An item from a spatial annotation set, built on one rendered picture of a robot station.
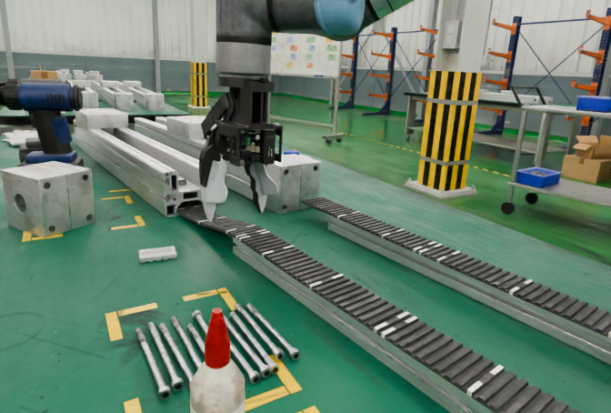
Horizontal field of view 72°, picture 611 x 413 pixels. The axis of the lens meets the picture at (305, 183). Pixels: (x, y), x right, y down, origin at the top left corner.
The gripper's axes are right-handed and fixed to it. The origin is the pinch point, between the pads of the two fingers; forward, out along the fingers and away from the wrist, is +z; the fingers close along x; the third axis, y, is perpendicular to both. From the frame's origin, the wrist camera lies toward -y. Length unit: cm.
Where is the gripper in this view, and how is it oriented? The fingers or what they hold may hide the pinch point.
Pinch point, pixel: (234, 209)
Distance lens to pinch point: 66.5
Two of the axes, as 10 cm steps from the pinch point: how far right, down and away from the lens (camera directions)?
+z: -0.5, 9.6, 2.6
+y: 6.1, 2.4, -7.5
